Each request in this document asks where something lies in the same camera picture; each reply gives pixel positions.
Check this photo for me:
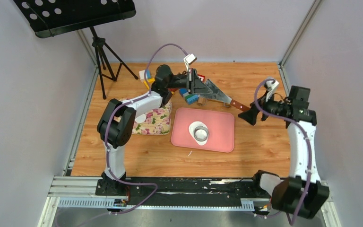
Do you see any white slotted cable duct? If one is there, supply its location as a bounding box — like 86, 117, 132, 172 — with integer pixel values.
58, 198, 255, 211

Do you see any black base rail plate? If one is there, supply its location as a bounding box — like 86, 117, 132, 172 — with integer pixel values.
95, 177, 270, 207

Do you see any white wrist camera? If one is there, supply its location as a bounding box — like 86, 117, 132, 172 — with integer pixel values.
183, 53, 197, 71
264, 77, 279, 102

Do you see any white and blue toy block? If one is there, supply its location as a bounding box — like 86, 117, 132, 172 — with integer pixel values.
138, 70, 152, 82

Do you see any blue green white brick stack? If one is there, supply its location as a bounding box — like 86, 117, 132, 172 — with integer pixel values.
179, 88, 199, 105

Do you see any floral rectangular tray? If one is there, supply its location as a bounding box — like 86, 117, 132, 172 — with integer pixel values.
132, 101, 172, 135

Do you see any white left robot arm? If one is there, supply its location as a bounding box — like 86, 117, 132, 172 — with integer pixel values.
97, 64, 213, 195

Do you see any red window toy brick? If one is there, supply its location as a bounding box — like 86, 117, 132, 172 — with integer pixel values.
198, 74, 205, 82

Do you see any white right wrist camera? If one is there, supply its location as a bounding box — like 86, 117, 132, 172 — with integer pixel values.
264, 77, 279, 102

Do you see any flat white dough wrapper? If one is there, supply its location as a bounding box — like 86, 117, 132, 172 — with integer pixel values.
135, 114, 147, 123

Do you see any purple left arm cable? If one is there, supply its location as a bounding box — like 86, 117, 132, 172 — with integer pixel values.
104, 43, 189, 217

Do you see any yellow triangular toy frame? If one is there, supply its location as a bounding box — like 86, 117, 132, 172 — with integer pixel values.
143, 78, 155, 90

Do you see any round metal cutter ring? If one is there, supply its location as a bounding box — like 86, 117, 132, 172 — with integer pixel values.
193, 124, 210, 141

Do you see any pink rectangular tray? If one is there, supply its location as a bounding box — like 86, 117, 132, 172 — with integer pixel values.
171, 107, 235, 153

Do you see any metal dough scraper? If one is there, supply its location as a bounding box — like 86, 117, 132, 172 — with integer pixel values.
202, 79, 250, 112

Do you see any white dough ball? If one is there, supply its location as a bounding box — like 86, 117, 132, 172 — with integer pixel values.
188, 121, 209, 146

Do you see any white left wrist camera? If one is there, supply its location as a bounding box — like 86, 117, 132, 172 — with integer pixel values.
183, 53, 197, 71

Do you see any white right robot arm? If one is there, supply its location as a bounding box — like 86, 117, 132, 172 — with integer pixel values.
239, 85, 330, 222

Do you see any black tripod stand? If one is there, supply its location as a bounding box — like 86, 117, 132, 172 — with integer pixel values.
89, 26, 139, 100

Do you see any wooden dough roller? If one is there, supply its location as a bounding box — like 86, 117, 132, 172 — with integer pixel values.
197, 96, 231, 108

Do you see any black perforated stand shelf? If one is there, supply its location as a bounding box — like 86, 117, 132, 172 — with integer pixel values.
13, 0, 136, 38

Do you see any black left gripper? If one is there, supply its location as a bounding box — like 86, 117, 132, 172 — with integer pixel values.
166, 69, 214, 95

